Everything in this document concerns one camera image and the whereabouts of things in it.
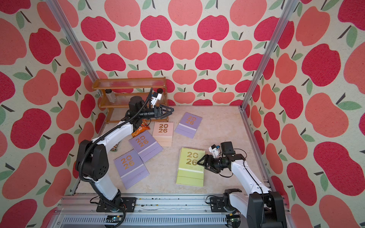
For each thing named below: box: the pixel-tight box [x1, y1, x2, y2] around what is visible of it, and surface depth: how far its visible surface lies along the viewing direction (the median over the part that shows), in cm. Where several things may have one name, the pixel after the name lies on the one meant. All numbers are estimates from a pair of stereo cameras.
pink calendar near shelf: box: [152, 121, 175, 147], surface depth 106 cm
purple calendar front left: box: [113, 148, 150, 190], surface depth 87 cm
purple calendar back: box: [174, 112, 203, 140], surface depth 110 cm
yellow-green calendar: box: [175, 147, 206, 188], surface depth 83 cm
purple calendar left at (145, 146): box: [128, 130, 164, 163], surface depth 98 cm
